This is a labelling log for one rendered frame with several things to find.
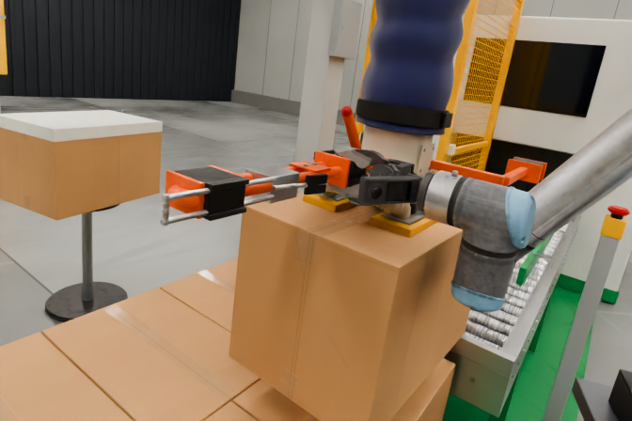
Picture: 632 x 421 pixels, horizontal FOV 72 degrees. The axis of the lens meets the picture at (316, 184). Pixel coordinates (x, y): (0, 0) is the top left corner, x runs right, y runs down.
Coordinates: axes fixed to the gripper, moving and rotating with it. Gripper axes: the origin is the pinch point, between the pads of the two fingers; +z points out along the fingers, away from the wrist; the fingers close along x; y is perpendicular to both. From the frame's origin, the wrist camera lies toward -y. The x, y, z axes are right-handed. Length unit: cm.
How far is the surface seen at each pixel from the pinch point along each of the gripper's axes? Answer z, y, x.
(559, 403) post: -52, 117, -101
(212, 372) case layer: 30, 0, -66
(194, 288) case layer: 69, 25, -66
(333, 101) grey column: 93, 138, 2
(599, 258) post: -50, 117, -36
